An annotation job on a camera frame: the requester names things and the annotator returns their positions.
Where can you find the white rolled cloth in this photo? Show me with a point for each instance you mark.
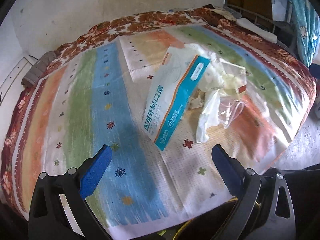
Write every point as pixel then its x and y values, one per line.
pixel 245 23

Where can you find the crumpled yellowish wrapper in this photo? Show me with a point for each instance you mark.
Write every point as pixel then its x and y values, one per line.
pixel 227 78

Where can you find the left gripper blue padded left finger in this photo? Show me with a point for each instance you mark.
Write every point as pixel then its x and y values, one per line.
pixel 92 170

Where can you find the teal patterned curtain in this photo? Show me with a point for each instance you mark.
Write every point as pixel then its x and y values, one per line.
pixel 305 21

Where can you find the grey folded cloth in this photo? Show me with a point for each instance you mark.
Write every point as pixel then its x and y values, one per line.
pixel 34 74

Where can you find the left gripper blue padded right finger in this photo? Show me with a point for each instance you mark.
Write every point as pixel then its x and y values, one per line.
pixel 230 170

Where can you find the white tissue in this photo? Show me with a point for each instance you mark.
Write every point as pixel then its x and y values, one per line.
pixel 207 102

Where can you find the white blue mask box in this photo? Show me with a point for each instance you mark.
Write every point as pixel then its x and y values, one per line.
pixel 177 77

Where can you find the white decorated headboard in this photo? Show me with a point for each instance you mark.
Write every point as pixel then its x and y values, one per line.
pixel 11 85

